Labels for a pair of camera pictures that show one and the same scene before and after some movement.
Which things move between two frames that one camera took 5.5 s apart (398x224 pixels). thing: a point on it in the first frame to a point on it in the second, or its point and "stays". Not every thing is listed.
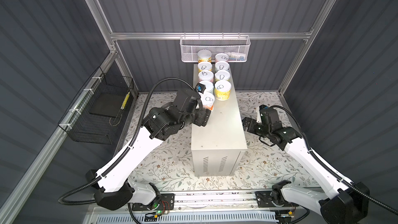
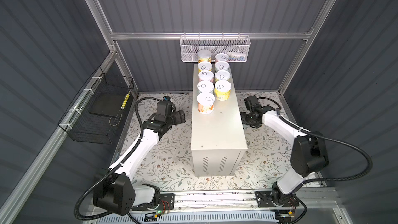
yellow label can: [222, 74] stays
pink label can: [205, 75] stays
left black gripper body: [200, 117] to [177, 118]
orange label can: [208, 99] stays
